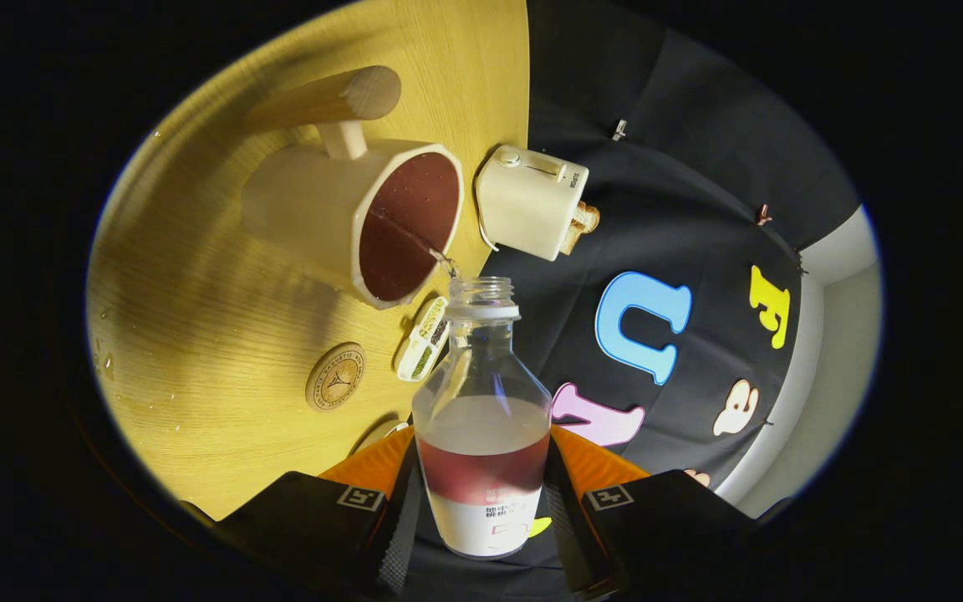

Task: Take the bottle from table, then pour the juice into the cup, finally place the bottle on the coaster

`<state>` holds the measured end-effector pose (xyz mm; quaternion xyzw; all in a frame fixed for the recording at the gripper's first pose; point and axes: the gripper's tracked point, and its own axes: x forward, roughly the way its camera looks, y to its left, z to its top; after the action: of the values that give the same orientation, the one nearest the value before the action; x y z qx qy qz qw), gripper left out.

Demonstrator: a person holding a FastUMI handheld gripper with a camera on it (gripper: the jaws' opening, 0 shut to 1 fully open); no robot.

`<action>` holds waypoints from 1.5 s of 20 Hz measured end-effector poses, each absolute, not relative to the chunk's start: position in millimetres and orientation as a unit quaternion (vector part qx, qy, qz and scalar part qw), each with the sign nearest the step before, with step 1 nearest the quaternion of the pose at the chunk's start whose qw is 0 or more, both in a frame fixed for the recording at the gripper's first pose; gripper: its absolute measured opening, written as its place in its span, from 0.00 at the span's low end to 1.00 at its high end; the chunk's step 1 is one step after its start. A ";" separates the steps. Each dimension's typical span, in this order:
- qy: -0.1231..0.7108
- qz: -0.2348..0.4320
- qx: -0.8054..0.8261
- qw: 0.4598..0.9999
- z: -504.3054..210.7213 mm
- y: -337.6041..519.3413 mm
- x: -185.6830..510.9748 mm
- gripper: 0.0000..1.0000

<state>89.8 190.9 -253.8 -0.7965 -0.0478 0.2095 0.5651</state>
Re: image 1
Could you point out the clear plastic juice bottle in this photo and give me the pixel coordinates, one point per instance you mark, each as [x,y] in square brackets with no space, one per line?
[481,418]

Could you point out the cream toaster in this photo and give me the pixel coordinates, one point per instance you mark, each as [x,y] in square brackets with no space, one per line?
[527,205]

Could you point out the round wooden coaster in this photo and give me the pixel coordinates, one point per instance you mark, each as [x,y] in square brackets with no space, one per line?
[335,376]

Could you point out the toast slice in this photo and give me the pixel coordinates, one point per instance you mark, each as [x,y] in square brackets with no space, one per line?
[572,241]
[588,217]

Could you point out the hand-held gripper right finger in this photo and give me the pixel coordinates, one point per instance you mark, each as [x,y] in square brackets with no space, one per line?
[565,527]

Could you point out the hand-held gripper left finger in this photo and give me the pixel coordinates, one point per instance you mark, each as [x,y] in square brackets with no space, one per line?
[394,535]

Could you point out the wooden table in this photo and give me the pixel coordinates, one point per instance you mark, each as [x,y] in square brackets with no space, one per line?
[197,351]

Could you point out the wooden clothespin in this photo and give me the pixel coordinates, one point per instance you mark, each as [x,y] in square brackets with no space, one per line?
[763,215]

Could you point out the black backdrop cloth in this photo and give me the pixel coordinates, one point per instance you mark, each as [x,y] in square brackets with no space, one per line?
[699,167]

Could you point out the white divided seasoning dish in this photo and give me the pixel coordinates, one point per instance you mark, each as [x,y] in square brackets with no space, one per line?
[423,339]

